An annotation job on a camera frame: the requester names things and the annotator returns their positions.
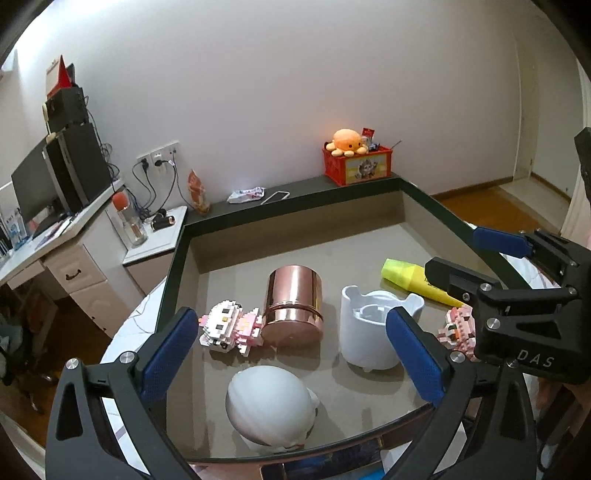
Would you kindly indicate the white ceramic holder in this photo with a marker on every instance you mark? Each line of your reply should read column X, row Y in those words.
column 364, row 337

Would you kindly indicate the pink white block figure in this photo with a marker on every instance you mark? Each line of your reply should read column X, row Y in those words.
column 226, row 325
column 455, row 325

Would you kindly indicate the pink box with dark rim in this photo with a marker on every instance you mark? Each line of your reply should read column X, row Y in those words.
column 258, row 258

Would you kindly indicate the black computer tower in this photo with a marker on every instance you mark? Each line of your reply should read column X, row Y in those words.
column 78, row 166

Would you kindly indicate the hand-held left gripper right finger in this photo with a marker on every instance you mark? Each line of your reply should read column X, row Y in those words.
column 415, row 355

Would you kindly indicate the blue white carton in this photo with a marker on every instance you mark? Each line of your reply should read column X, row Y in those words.
column 11, row 227

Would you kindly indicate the white round figure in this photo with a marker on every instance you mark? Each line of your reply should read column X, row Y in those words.
column 270, row 401

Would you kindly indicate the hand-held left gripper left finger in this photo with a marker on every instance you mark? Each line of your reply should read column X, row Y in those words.
column 168, row 355

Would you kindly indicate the orange octopus plush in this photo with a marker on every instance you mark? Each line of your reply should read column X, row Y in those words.
column 347, row 141

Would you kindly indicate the black speaker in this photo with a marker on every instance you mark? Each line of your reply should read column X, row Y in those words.
column 67, row 108

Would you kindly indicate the white wall socket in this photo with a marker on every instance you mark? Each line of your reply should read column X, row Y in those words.
column 159, row 156

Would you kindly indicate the small black device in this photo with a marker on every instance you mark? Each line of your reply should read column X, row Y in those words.
column 164, row 221

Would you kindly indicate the rose gold canister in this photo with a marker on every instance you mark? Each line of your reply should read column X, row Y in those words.
column 291, row 304

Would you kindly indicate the dark low shelf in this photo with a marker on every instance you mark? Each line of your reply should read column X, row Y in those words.
column 300, row 194

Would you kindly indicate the face mask packet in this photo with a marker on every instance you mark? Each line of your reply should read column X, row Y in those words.
column 244, row 194

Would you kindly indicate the black computer monitor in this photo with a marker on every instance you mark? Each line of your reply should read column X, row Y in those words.
column 34, row 184

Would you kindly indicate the red desk calendar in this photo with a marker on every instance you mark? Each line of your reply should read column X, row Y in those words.
column 60, row 78

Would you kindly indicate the clear bottle with red cap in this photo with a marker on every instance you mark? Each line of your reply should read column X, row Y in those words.
column 131, row 226

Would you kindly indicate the red storage crate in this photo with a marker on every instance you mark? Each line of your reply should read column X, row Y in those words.
column 364, row 169

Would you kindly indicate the small cream desk fan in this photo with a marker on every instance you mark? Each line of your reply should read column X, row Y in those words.
column 46, row 113

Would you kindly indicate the white door frame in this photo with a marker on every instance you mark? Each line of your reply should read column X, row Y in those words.
column 575, row 213

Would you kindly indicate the small red packet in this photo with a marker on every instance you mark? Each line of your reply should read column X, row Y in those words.
column 368, row 133

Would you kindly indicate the orange figurine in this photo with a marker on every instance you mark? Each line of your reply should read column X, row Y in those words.
column 198, row 191

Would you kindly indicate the white desk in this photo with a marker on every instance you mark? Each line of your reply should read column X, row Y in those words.
column 78, row 272

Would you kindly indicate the white nightstand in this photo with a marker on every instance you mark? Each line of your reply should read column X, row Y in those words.
column 152, row 250

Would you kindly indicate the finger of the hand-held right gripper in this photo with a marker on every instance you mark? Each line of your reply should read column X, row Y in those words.
column 450, row 273
column 501, row 241

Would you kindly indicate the yellow highlighter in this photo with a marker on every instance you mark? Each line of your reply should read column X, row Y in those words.
column 406, row 277

